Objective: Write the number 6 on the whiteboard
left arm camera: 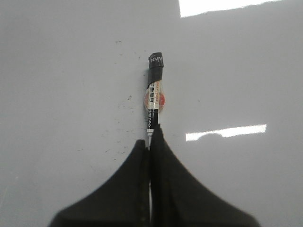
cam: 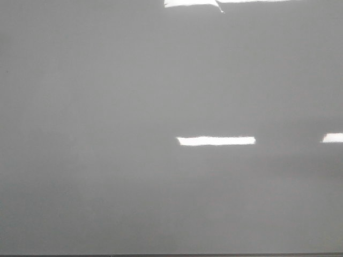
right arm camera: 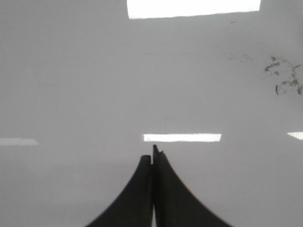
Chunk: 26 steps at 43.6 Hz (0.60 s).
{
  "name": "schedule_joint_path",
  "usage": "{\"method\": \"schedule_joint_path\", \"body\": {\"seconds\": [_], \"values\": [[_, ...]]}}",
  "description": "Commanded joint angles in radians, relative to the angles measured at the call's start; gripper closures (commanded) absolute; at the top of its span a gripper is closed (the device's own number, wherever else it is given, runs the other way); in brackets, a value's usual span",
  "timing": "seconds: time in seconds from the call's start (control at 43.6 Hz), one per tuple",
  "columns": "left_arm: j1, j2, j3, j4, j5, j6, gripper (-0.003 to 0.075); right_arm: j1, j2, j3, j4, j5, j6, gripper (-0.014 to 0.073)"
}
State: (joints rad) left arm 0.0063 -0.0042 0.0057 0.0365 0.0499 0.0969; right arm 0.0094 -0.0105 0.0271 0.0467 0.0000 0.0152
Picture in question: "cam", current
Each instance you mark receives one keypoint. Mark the white whiteboard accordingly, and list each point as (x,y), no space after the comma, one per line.
(132,128)

